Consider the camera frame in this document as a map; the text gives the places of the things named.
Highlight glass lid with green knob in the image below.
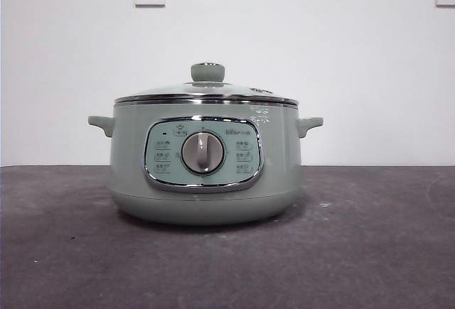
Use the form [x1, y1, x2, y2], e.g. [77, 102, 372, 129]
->
[113, 61, 301, 106]

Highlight pale green electric cooking pot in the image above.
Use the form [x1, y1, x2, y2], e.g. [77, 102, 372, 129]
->
[87, 101, 324, 226]

